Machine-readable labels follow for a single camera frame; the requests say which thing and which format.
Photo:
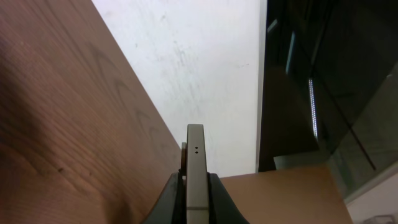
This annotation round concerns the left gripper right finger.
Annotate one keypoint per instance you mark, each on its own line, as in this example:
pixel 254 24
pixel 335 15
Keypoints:
pixel 222 208

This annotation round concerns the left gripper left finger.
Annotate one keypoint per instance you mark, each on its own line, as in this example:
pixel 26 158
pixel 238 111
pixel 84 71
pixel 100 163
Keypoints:
pixel 170 207

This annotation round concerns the dark glass cabinet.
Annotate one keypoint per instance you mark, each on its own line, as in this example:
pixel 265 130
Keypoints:
pixel 329 89

